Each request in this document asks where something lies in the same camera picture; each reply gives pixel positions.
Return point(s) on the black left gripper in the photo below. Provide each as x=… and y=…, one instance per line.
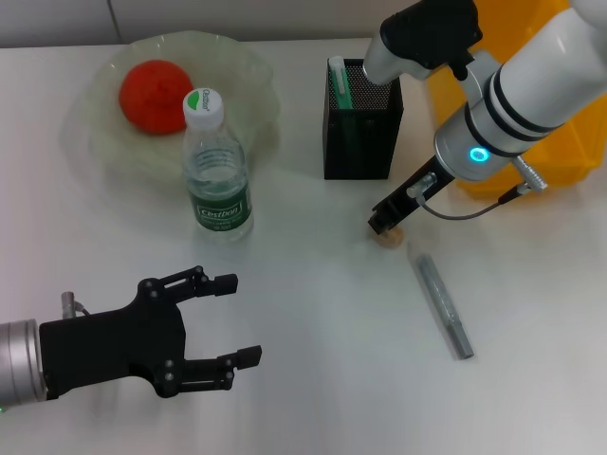
x=114, y=341

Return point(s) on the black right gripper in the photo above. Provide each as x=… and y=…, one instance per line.
x=396, y=206

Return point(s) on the beige eraser with barcode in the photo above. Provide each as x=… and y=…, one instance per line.
x=391, y=239

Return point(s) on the green utility knife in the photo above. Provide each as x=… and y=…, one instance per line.
x=340, y=85

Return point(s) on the clear water bottle green label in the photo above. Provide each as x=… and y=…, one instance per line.
x=218, y=166

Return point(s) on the orange fruit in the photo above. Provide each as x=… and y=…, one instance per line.
x=152, y=95

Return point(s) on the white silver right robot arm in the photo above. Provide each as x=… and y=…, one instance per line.
x=536, y=85

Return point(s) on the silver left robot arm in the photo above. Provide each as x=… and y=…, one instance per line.
x=19, y=360

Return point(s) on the black mesh pen holder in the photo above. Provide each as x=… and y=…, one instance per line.
x=360, y=151

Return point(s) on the grey marker pen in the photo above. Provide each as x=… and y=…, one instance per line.
x=441, y=298

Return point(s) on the translucent green glass fruit plate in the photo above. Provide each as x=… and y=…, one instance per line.
x=95, y=118

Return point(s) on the yellow plastic bin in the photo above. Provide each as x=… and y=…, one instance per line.
x=578, y=161

